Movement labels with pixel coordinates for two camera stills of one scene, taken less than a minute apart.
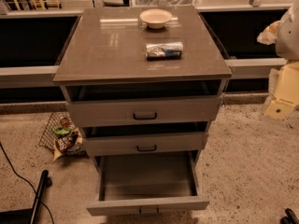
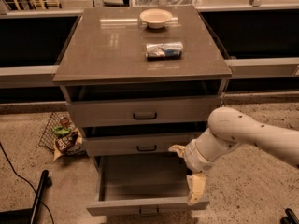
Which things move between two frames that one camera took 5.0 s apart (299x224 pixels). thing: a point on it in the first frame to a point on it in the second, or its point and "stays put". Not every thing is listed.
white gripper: (289, 37) to (193, 158)
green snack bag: (62, 131) stays put
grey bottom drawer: (147, 183) stays put
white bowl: (156, 19) stays put
